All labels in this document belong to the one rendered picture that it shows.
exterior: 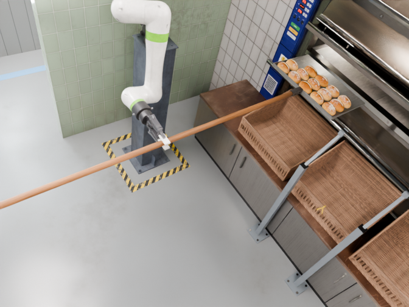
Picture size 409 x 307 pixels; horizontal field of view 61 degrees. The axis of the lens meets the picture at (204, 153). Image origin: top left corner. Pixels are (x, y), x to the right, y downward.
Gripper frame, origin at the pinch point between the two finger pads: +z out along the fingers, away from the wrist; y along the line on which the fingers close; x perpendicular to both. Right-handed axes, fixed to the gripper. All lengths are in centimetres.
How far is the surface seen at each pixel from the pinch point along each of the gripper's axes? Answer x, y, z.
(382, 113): -139, 1, 40
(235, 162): -85, 86, -13
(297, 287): -78, 118, 89
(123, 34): -39, 26, -123
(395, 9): -137, -54, 10
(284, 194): -78, 56, 39
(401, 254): -122, 59, 112
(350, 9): -141, -38, -17
